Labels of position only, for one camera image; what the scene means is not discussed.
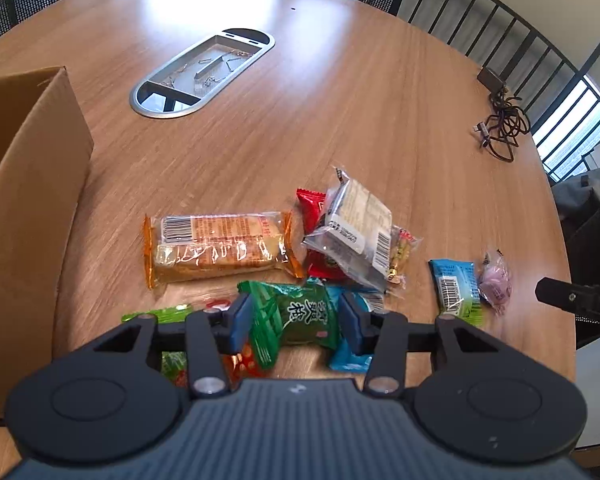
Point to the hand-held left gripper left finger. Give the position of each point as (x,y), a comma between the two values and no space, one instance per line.
(240,321)

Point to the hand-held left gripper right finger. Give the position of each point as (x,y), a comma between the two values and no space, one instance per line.
(352,319)

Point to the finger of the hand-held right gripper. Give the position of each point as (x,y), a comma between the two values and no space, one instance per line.
(570,297)

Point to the light blue snack packet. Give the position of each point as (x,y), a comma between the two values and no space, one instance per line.
(349,362)

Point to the dark green snack packet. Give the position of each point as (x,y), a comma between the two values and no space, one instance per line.
(300,316)

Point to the green and red snack packet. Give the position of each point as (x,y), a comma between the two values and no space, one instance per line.
(165,314)

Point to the pink candy packet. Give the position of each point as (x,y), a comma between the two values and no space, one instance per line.
(495,282)

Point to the orange biscuit packet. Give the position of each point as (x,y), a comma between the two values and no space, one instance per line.
(215,245)

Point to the small clear peanut packet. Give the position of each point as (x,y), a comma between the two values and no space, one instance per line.
(403,251)

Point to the blue packet with green end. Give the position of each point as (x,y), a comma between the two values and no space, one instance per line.
(452,285)

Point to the brown cardboard box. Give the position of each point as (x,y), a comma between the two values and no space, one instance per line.
(30,185)

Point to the grey backpack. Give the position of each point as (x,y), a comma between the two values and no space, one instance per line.
(592,210)

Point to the clear wrapped cake packet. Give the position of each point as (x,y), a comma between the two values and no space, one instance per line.
(355,220)

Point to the black power adapter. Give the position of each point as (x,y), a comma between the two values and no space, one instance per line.
(490,78)

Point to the black metal railing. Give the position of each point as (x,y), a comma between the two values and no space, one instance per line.
(517,20)

